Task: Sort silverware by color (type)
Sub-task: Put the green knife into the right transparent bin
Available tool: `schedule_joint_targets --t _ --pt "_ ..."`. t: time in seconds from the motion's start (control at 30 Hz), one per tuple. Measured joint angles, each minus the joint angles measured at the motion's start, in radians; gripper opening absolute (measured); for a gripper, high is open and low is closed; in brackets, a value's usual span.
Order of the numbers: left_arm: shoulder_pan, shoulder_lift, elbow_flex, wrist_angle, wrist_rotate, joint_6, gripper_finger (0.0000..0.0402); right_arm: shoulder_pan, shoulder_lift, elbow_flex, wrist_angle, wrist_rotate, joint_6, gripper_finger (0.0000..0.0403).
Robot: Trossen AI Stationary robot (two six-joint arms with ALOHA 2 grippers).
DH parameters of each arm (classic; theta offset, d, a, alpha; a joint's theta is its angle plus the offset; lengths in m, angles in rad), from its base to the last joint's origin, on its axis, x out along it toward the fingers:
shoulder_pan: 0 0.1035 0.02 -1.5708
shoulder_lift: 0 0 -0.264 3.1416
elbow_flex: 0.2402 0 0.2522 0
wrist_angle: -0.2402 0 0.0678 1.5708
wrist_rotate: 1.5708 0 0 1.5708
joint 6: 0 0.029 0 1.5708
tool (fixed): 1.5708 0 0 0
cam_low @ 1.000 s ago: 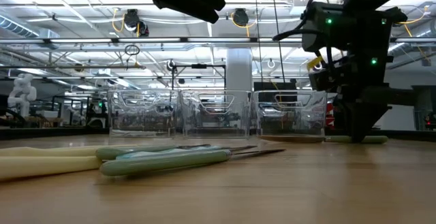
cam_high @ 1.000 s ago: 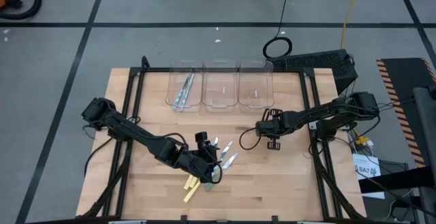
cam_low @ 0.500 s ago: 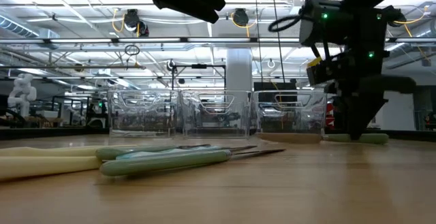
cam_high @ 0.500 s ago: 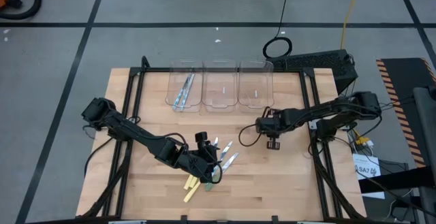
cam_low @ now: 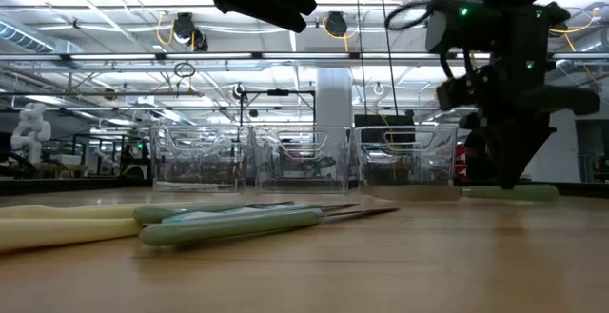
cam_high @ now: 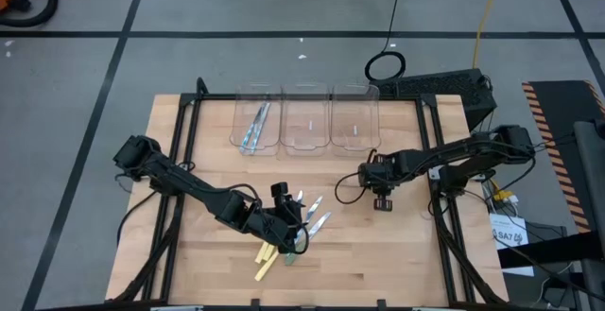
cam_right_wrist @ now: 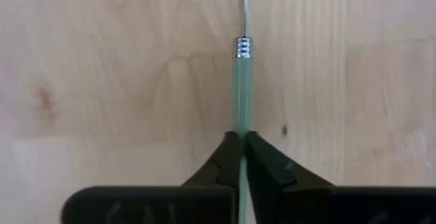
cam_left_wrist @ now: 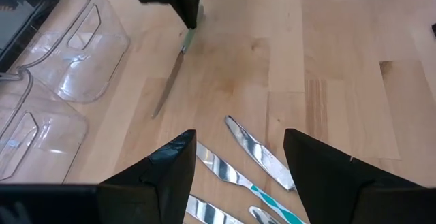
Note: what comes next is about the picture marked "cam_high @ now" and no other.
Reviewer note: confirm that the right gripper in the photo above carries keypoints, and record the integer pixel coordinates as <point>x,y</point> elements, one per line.
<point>380,171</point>

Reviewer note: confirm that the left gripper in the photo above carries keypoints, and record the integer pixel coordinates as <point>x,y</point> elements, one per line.
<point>283,226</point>

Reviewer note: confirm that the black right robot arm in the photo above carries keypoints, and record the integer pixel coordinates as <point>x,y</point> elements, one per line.
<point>449,152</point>

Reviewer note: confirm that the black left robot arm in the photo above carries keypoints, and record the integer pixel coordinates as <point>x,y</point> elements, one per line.
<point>189,185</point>

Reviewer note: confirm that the clear plastic bin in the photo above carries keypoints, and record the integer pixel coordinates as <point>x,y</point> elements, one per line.
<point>354,108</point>
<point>305,112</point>
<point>242,117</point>

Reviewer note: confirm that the black computer case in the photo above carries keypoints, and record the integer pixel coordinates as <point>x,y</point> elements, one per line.
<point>439,86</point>

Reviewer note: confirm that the white paper label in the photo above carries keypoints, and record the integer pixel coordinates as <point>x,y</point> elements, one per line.
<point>506,226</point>

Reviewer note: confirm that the black hazard-striped platform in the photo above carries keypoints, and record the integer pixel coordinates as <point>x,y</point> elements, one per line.
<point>558,108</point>

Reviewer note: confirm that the black horizontal beam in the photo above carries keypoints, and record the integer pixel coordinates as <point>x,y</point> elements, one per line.
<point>558,254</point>

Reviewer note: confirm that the black metal table frame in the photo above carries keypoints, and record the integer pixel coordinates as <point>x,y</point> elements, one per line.
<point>212,97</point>

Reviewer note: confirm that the grey post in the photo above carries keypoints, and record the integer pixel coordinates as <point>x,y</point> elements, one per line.
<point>593,169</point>

